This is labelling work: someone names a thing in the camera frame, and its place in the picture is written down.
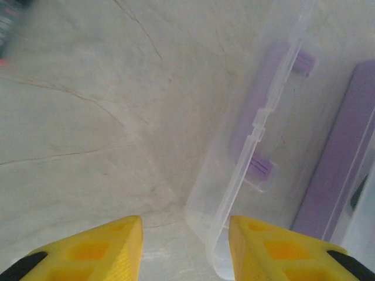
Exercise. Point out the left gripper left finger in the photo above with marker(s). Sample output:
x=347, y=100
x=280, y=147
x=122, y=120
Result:
x=88, y=257

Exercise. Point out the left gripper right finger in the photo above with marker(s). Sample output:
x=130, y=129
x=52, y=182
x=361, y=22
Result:
x=287, y=257

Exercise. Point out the purple plastic tool box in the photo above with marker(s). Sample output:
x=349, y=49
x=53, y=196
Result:
x=337, y=164

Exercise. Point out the clear plastic container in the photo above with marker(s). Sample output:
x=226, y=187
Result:
x=263, y=117

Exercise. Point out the clear highlighter marker pack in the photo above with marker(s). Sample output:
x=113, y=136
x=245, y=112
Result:
x=7, y=26

